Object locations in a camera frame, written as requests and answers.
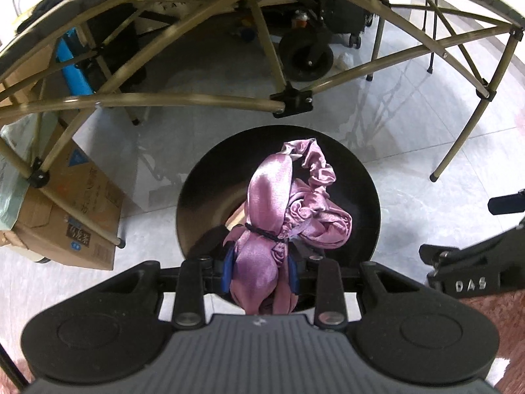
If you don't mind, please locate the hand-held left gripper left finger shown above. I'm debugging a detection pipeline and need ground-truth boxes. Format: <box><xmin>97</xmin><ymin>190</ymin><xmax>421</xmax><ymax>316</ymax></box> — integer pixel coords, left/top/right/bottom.
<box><xmin>96</xmin><ymin>250</ymin><xmax>235</xmax><ymax>330</ymax></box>

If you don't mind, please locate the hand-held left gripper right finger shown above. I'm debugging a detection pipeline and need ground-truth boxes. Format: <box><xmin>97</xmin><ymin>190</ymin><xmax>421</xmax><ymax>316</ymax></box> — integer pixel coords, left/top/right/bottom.
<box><xmin>288</xmin><ymin>253</ymin><xmax>431</xmax><ymax>331</ymax></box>

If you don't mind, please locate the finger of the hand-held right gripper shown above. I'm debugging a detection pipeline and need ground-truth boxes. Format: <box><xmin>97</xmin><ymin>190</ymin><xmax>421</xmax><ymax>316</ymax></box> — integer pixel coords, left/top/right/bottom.
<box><xmin>419</xmin><ymin>222</ymin><xmax>525</xmax><ymax>274</ymax></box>
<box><xmin>488</xmin><ymin>189</ymin><xmax>525</xmax><ymax>215</ymax></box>

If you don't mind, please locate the pink satin scrunchie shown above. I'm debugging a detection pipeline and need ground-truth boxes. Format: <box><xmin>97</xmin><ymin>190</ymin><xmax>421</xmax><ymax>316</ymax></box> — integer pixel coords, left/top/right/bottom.
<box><xmin>223</xmin><ymin>139</ymin><xmax>354</xmax><ymax>315</ymax></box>

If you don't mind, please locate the black round waste bin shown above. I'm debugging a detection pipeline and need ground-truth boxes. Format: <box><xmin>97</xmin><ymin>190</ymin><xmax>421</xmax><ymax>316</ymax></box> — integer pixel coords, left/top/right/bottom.
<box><xmin>176</xmin><ymin>125</ymin><xmax>381</xmax><ymax>313</ymax></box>

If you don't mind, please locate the printed cardboard box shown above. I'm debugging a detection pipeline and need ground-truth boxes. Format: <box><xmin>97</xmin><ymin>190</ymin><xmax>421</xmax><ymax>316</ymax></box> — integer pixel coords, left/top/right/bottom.
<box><xmin>0</xmin><ymin>123</ymin><xmax>126</xmax><ymax>272</ymax></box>

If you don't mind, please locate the olive slatted folding table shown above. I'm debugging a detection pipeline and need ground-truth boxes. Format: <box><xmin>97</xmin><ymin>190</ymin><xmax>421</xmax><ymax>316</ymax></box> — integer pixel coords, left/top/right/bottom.
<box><xmin>0</xmin><ymin>0</ymin><xmax>525</xmax><ymax>251</ymax></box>

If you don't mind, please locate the black wagon wheel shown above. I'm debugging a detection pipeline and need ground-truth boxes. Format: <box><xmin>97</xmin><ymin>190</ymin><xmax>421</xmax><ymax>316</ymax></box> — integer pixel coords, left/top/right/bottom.
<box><xmin>279</xmin><ymin>29</ymin><xmax>335</xmax><ymax>83</ymax></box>

